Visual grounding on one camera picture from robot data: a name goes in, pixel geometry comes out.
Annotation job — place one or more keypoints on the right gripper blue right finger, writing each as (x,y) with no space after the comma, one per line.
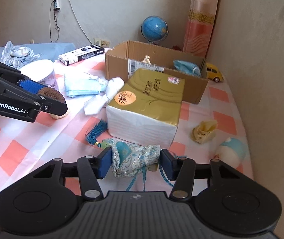
(181,171)

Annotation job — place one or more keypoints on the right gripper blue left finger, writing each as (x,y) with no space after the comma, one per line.
(90,169)

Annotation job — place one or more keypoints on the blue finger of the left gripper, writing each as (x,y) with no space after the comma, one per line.
(24,111)
(16,86)

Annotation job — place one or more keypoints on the blue brocade drawstring pouch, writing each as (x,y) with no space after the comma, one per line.
(127,159)

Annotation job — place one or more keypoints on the blue white plush ball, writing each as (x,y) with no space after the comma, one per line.
(231,151)

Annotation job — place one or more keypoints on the blue white fringed scarf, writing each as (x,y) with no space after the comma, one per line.
(18,56)

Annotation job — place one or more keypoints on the white lidded jar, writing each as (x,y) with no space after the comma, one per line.
(41,71)

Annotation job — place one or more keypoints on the light blue folded cloth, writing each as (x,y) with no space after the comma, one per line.
(83,84)

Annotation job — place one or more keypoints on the blue bed cover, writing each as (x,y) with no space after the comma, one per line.
(50,51)

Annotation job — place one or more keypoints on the white folded cloth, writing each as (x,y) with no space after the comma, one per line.
(96,103)

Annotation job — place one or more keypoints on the black white product box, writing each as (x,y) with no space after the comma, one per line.
(81,54)

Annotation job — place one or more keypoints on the gold tissue pack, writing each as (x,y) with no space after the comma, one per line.
(146,110)

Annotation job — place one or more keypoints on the hanging white power strip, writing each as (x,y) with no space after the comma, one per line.
(56,5)

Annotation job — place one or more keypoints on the blue cloth in box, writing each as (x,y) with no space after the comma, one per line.
(187,68)

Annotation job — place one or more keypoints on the yellow toy car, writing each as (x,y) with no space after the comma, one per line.
(213,73)

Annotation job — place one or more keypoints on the brown cardboard box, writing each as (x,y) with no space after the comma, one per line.
(124,59)

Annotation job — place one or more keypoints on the blue desk globe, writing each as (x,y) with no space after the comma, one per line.
(154,29)

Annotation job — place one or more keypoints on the pink patterned curtain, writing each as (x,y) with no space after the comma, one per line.
(199,28)

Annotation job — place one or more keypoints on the white wall socket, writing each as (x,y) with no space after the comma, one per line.
(102,42)

